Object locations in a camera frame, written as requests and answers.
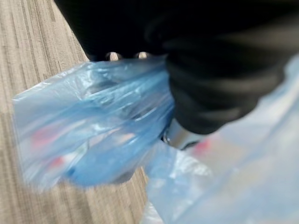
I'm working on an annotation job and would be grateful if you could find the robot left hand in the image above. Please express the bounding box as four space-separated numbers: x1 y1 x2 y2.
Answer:
54 0 299 150

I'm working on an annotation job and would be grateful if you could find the blue translucent garbage bag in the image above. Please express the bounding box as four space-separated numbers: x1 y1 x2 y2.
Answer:
12 55 299 224

